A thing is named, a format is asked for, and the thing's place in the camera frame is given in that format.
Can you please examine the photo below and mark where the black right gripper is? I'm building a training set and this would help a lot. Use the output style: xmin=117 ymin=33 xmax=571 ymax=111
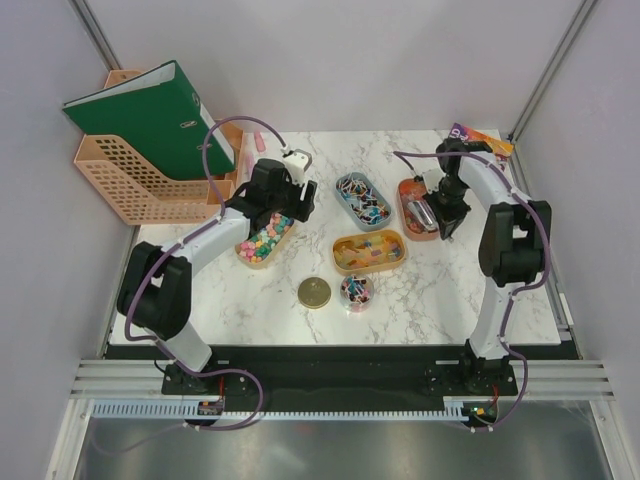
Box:
xmin=422 ymin=175 xmax=472 ymax=239

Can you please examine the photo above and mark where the silver metal scoop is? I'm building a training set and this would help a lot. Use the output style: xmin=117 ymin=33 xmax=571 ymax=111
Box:
xmin=407 ymin=199 xmax=438 ymax=232

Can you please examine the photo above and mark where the orange tray of gummies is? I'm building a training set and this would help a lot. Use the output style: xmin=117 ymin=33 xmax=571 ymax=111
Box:
xmin=396 ymin=178 xmax=439 ymax=242

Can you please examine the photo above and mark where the beige tray of star candies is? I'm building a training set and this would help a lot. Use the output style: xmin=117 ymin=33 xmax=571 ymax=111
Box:
xmin=235 ymin=213 xmax=296 ymax=269

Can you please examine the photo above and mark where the grey tray of lollipops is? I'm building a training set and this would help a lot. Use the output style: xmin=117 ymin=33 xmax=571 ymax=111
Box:
xmin=334 ymin=172 xmax=392 ymax=232

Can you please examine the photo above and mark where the tan tray of popsicle candies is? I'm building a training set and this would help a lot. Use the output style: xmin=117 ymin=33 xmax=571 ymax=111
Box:
xmin=331 ymin=229 xmax=407 ymax=275

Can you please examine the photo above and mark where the gold jar lid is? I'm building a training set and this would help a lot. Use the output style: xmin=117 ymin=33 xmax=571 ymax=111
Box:
xmin=297 ymin=277 xmax=331 ymax=309

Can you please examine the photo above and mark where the clear plastic jar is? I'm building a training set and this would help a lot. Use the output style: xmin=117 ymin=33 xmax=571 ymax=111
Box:
xmin=340 ymin=274 xmax=375 ymax=313

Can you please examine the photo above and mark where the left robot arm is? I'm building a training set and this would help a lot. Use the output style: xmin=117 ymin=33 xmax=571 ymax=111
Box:
xmin=117 ymin=150 xmax=317 ymax=393

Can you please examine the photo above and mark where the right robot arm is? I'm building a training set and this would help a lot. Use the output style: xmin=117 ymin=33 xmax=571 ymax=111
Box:
xmin=425 ymin=138 xmax=552 ymax=394

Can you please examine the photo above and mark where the Roald Dahl book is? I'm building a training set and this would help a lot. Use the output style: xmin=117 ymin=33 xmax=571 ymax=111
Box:
xmin=449 ymin=123 xmax=514 ymax=163

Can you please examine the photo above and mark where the peach desk organizer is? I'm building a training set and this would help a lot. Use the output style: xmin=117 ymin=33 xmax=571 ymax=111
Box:
xmin=66 ymin=70 xmax=244 ymax=225

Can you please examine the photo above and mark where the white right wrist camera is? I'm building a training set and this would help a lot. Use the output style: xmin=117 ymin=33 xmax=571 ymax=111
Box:
xmin=414 ymin=169 xmax=444 ymax=193

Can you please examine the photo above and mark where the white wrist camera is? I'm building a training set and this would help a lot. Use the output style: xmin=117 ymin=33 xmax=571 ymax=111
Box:
xmin=414 ymin=169 xmax=444 ymax=193
xmin=282 ymin=149 xmax=312 ymax=185

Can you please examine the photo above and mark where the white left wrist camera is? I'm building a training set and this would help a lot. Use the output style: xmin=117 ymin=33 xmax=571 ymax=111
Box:
xmin=282 ymin=149 xmax=312 ymax=185

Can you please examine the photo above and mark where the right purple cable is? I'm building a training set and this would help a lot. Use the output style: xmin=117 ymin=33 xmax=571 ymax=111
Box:
xmin=392 ymin=149 xmax=554 ymax=434

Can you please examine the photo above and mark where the purple cable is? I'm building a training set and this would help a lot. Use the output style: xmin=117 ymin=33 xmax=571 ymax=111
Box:
xmin=89 ymin=114 xmax=289 ymax=456
xmin=392 ymin=149 xmax=554 ymax=434

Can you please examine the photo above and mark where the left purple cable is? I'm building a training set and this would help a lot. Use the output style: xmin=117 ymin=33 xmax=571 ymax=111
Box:
xmin=89 ymin=114 xmax=289 ymax=456

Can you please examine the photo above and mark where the green ring binder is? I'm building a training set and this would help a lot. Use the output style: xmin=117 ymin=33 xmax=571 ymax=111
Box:
xmin=63 ymin=60 xmax=236 ymax=181

